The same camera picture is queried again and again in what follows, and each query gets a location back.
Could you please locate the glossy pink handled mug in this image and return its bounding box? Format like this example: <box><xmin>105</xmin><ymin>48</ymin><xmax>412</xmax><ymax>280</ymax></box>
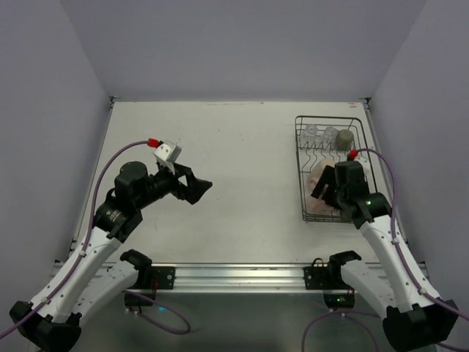
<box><xmin>306</xmin><ymin>177</ymin><xmax>340</xmax><ymax>216</ymax></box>

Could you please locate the beige cream cup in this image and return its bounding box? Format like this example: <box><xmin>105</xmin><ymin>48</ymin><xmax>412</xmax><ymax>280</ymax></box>
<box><xmin>309</xmin><ymin>158</ymin><xmax>335</xmax><ymax>189</ymax></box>

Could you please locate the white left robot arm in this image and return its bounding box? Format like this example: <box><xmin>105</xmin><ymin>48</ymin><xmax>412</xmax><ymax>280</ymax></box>
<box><xmin>10</xmin><ymin>161</ymin><xmax>213</xmax><ymax>351</ymax></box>

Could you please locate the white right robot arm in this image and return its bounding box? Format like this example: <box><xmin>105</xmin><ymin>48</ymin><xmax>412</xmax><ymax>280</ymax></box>
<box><xmin>311</xmin><ymin>161</ymin><xmax>458</xmax><ymax>351</ymax></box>

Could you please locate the grey-beige speckled cup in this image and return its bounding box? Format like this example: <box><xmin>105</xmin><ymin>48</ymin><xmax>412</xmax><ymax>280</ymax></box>
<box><xmin>336</xmin><ymin>129</ymin><xmax>355</xmax><ymax>150</ymax></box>

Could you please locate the clear glass cup right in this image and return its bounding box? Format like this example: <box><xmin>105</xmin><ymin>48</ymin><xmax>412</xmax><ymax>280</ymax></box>
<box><xmin>321</xmin><ymin>126</ymin><xmax>338</xmax><ymax>147</ymax></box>

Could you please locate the clear glass cup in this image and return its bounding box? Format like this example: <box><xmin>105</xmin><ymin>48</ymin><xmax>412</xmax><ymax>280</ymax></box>
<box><xmin>300</xmin><ymin>124</ymin><xmax>318</xmax><ymax>148</ymax></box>
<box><xmin>321</xmin><ymin>126</ymin><xmax>338</xmax><ymax>147</ymax></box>

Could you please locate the clear glass cup left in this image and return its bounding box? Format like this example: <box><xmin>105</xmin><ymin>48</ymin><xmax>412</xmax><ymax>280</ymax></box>
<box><xmin>300</xmin><ymin>124</ymin><xmax>318</xmax><ymax>148</ymax></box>

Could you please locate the black wire dish rack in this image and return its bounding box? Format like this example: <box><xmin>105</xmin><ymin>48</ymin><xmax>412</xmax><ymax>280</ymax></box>
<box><xmin>295</xmin><ymin>115</ymin><xmax>368</xmax><ymax>223</ymax></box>

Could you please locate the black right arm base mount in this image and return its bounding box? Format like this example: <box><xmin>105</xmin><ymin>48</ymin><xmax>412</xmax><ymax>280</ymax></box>
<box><xmin>303</xmin><ymin>251</ymin><xmax>361</xmax><ymax>310</ymax></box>

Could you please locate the aluminium mounting rail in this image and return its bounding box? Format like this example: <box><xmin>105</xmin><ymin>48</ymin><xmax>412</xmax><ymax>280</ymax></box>
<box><xmin>51</xmin><ymin>260</ymin><xmax>429</xmax><ymax>294</ymax></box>

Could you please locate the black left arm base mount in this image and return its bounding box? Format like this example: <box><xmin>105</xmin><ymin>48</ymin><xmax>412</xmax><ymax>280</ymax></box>
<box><xmin>119</xmin><ymin>249</ymin><xmax>176</xmax><ymax>308</ymax></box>

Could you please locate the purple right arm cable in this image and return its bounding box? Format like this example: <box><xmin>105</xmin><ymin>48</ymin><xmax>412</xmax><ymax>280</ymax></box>
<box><xmin>300</xmin><ymin>147</ymin><xmax>469</xmax><ymax>352</ymax></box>

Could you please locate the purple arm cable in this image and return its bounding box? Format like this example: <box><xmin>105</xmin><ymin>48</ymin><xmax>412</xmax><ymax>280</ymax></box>
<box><xmin>300</xmin><ymin>147</ymin><xmax>469</xmax><ymax>352</ymax></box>
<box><xmin>0</xmin><ymin>137</ymin><xmax>191</xmax><ymax>340</ymax></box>

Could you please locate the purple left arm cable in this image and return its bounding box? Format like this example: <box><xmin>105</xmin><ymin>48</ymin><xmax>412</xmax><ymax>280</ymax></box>
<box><xmin>0</xmin><ymin>137</ymin><xmax>191</xmax><ymax>340</ymax></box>

